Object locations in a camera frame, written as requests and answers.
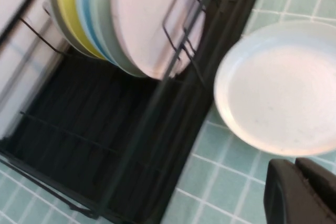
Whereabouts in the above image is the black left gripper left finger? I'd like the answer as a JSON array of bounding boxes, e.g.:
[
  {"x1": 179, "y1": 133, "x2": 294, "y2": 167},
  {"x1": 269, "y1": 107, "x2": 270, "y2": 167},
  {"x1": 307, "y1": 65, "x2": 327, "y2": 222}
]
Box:
[{"x1": 264, "y1": 159, "x2": 336, "y2": 224}]

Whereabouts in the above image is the black plastic drain tray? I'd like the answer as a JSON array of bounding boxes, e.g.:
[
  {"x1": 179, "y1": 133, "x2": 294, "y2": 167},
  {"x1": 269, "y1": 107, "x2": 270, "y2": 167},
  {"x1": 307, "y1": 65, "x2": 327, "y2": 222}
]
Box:
[{"x1": 0, "y1": 0, "x2": 264, "y2": 224}]

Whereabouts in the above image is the pale white plate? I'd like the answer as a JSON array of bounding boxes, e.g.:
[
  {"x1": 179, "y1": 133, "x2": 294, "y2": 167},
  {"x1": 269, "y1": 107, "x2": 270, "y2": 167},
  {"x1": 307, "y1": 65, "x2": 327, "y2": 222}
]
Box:
[{"x1": 213, "y1": 20, "x2": 336, "y2": 157}]

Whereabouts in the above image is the green checked tablecloth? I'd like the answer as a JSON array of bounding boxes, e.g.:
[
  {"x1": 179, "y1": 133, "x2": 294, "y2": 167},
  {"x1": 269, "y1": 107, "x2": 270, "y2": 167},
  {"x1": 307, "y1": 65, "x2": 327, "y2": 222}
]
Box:
[{"x1": 0, "y1": 0, "x2": 336, "y2": 224}]

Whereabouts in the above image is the yellow plate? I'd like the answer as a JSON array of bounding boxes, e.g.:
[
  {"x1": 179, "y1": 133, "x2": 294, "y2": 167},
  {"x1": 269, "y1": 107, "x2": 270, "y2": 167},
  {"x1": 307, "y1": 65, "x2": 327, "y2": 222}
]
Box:
[{"x1": 55, "y1": 0, "x2": 106, "y2": 61}]

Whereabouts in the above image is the light blue plate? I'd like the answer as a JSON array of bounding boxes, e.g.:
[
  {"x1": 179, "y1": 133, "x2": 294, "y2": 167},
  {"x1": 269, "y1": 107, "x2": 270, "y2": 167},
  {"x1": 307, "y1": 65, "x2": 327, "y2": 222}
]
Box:
[{"x1": 76, "y1": 0, "x2": 119, "y2": 65}]

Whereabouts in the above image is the grey plate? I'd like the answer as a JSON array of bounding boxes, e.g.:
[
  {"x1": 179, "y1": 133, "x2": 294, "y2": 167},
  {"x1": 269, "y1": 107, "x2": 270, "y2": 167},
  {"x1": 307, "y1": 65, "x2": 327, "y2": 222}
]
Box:
[{"x1": 43, "y1": 0, "x2": 79, "y2": 49}]

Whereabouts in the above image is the sage green plate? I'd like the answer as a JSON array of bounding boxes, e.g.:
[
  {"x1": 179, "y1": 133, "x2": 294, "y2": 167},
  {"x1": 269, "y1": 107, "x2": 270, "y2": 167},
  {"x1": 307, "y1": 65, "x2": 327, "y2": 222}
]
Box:
[{"x1": 90, "y1": 0, "x2": 148, "y2": 78}]

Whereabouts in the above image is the black wire dish rack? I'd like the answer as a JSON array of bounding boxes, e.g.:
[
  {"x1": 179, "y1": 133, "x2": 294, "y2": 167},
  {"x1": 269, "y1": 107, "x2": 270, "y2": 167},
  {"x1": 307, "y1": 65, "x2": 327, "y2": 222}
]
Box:
[{"x1": 0, "y1": 0, "x2": 263, "y2": 219}]

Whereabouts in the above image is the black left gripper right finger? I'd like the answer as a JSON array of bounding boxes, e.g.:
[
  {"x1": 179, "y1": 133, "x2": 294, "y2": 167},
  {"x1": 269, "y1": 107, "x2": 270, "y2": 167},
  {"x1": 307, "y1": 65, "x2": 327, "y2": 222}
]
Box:
[{"x1": 296, "y1": 157, "x2": 336, "y2": 208}]

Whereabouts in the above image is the pink plate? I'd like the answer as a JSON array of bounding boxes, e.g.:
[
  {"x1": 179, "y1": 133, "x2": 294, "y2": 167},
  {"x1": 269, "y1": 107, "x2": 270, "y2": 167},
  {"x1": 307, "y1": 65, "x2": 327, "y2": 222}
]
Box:
[{"x1": 110, "y1": 0, "x2": 207, "y2": 79}]

